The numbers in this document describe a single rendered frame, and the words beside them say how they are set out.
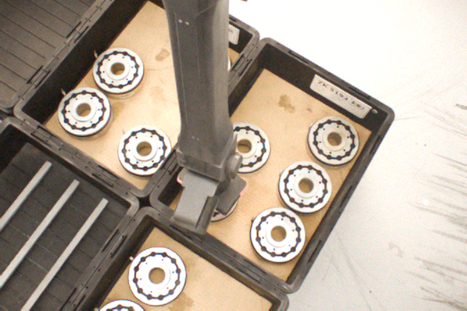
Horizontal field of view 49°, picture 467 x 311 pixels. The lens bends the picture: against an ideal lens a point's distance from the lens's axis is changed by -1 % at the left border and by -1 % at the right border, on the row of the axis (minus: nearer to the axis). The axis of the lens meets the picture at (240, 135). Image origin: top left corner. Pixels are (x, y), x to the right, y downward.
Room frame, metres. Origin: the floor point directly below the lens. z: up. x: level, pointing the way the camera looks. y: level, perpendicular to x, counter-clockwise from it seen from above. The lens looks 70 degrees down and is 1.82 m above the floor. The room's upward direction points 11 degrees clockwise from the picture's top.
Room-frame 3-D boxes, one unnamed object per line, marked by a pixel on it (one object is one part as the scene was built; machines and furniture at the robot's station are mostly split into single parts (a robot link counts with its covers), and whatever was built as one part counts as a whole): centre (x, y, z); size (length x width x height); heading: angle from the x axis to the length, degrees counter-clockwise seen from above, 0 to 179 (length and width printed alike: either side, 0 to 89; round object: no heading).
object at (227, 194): (0.22, 0.03, 0.98); 0.10 x 0.07 x 0.07; 64
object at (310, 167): (0.27, -0.14, 0.86); 0.10 x 0.10 x 0.01
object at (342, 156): (0.38, -0.18, 0.86); 0.10 x 0.10 x 0.01
